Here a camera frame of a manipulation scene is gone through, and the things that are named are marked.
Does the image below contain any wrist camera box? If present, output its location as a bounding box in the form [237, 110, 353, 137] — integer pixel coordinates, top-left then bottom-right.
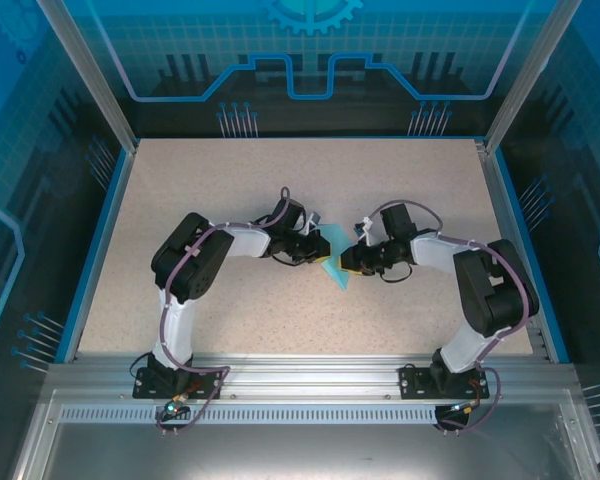
[301, 211, 325, 237]
[351, 215, 377, 245]

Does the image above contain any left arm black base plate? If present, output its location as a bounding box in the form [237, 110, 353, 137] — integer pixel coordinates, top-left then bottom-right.
[132, 366, 224, 400]

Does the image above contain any aluminium frame post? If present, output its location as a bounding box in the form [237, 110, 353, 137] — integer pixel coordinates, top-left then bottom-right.
[483, 0, 585, 154]
[33, 0, 140, 154]

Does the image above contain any aluminium mounting rail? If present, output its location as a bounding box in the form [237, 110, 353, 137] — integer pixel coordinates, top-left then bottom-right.
[47, 351, 579, 401]

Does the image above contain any slotted metal cable strip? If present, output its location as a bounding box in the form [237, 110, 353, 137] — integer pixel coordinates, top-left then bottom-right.
[58, 405, 444, 425]

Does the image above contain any aluminium side rail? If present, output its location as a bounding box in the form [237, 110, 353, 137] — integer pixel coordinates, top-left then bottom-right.
[472, 138, 554, 362]

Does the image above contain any blue table edge strip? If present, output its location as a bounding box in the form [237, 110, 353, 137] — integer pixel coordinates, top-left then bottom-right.
[62, 144, 134, 364]

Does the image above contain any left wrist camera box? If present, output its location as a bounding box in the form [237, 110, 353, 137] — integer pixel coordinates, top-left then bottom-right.
[301, 211, 325, 237]

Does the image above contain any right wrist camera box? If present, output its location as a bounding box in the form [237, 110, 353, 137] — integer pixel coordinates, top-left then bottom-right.
[351, 215, 377, 245]

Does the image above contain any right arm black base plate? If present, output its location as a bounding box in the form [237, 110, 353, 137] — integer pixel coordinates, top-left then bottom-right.
[398, 364, 491, 400]

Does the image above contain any grey metal platform sheet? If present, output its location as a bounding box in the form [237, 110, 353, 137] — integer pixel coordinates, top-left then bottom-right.
[9, 389, 600, 480]

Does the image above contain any light blue cloth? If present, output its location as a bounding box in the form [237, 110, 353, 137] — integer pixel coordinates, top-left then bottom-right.
[317, 224, 352, 292]

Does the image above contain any cable connector with green light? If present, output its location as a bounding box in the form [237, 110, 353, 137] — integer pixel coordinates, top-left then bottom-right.
[164, 393, 189, 417]
[447, 399, 483, 417]

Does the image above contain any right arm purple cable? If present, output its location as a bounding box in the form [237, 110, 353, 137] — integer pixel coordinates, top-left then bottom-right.
[364, 199, 540, 435]

